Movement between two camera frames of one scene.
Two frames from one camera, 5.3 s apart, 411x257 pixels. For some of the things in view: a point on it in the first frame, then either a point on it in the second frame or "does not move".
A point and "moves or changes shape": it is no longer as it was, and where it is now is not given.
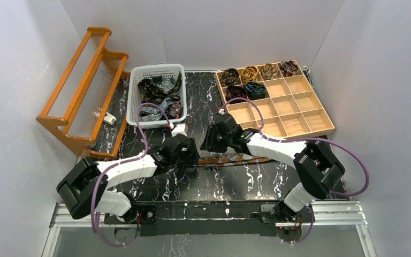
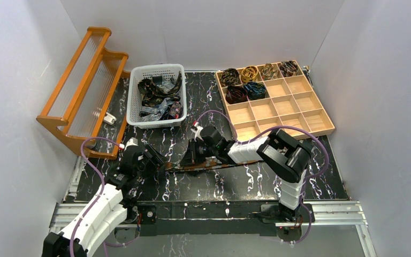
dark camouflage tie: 151,93 does not move
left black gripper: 192,152 -> 156,158
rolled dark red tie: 236,91 does not move
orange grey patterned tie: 229,159 moves or changes shape
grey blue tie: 152,114 does not move
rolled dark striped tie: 288,68 does not move
